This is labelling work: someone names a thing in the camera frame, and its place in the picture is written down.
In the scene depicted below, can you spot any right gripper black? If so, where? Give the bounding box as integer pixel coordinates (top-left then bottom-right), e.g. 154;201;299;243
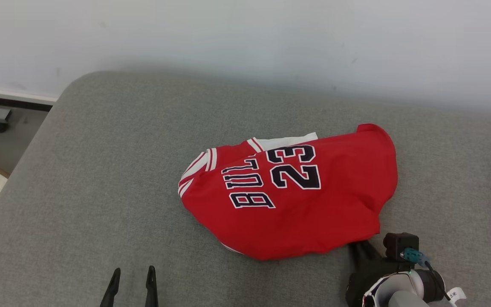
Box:
346;240;412;307

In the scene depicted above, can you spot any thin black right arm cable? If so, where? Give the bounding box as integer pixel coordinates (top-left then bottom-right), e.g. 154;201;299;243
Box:
425;261;451;300

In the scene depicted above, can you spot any white wall baseboard strip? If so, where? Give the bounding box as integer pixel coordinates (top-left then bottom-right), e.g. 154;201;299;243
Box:
0;87;58;106

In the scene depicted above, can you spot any red white basketball jersey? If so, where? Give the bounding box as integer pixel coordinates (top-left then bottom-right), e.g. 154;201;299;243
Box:
178;123;399;261

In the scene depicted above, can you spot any teal right camera connector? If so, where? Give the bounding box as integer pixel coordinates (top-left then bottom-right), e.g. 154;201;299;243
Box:
400;248;430;268

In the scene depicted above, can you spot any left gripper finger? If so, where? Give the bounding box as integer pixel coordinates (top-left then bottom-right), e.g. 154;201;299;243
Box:
144;266;159;307
100;268;121;307

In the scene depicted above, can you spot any white cable label tag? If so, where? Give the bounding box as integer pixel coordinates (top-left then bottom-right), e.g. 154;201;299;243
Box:
447;287;467;307

